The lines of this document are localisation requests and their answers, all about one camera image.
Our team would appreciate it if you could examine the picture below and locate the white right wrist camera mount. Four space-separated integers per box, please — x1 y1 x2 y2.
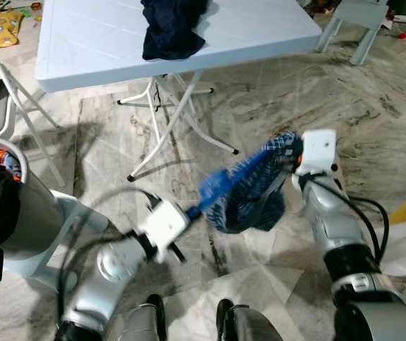
295 129 340 178

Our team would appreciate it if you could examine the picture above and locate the dark navy garment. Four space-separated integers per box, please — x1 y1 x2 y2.
141 0 210 62

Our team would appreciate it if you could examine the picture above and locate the white lidded laundry basket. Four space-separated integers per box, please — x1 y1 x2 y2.
0 137 114 292

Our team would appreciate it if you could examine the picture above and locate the yellow patterned cushion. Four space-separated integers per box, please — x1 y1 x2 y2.
0 9 24 49

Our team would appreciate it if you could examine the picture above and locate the blue plaid garment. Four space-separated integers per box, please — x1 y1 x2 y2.
206 131 304 235

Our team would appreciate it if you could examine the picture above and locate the robot left leg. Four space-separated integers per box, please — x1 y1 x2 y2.
121 295 168 341

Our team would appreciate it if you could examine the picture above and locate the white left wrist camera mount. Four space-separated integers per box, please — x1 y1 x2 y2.
137 199 191 264

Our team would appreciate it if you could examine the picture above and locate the white folding table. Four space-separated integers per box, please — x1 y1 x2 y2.
34 0 323 182

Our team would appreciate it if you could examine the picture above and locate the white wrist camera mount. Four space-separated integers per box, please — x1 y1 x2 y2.
295 129 340 178
137 199 191 264

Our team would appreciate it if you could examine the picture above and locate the grey plastic stool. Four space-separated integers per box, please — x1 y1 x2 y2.
316 0 390 66

